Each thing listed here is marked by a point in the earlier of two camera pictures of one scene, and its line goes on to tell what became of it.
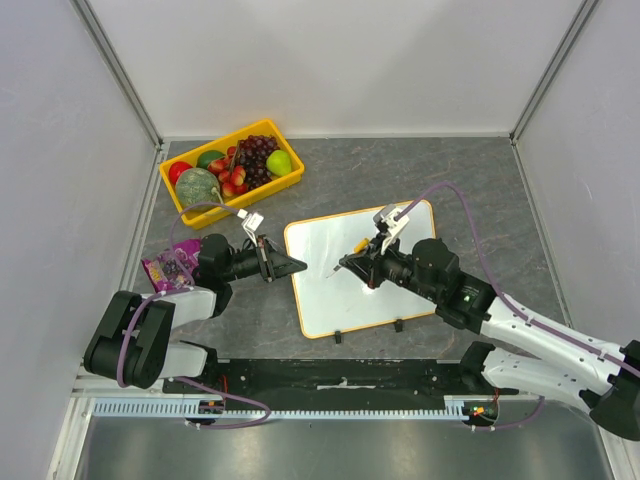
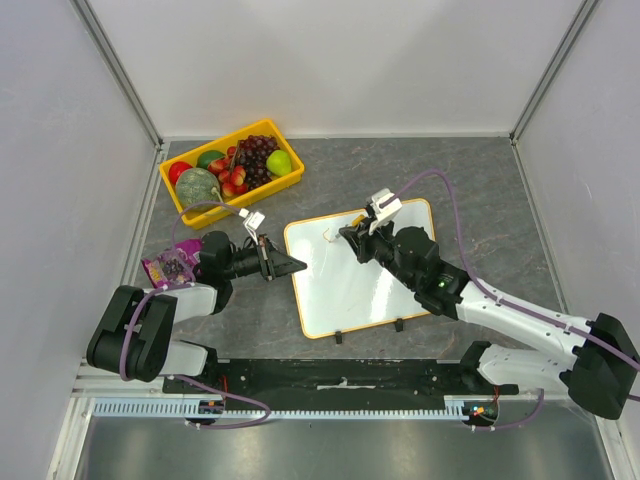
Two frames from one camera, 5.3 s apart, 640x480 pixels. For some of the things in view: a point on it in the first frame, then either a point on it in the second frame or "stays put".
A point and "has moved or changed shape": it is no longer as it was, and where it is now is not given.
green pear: x=279 y=163 stays put
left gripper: x=283 y=266 stays put
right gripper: x=375 y=265 to x=364 y=242
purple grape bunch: x=254 y=150 stays put
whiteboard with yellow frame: x=342 y=300 stays put
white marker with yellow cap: x=358 y=248 has moved or changed shape
